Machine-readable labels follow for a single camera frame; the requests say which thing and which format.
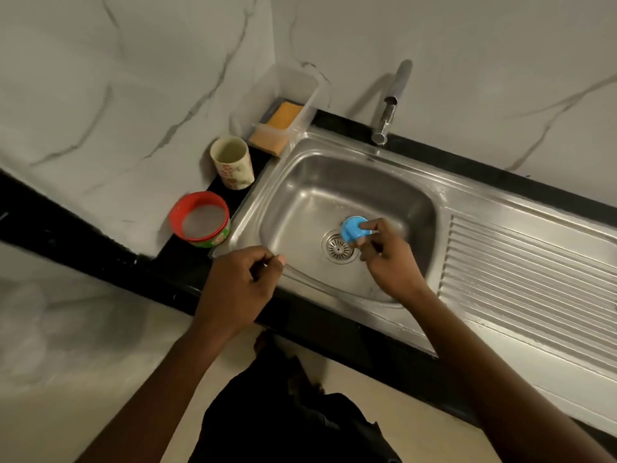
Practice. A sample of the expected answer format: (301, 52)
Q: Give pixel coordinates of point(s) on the person's right hand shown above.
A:
(393, 270)

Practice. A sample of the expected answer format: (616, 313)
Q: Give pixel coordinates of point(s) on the person's left hand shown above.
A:
(236, 294)

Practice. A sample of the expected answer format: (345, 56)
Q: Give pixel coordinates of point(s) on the blue brush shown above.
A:
(353, 230)

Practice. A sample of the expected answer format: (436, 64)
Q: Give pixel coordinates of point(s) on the stainless steel sink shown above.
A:
(313, 197)

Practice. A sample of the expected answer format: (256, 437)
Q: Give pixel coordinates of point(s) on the cream floral mug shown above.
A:
(236, 173)

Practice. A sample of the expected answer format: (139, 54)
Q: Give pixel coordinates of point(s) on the chrome faucet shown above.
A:
(397, 86)

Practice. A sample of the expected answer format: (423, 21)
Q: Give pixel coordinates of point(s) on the orange sponge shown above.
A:
(284, 115)

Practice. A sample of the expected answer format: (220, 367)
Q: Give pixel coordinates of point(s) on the person's left forearm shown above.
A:
(144, 405)

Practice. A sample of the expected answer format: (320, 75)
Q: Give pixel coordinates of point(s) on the person's right forearm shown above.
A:
(501, 385)

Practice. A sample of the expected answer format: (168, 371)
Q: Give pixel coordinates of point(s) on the person's foot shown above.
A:
(262, 339)

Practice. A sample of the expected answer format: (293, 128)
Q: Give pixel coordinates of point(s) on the person's black clothing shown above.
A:
(289, 419)

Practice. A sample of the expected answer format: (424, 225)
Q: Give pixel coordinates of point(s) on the round metal drain strainer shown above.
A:
(337, 248)

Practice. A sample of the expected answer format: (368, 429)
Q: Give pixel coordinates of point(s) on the red round soap tub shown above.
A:
(176, 219)

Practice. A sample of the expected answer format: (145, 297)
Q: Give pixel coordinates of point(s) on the grey metal appliance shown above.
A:
(58, 371)

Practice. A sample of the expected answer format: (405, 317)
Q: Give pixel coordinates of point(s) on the clear plastic container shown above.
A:
(275, 84)

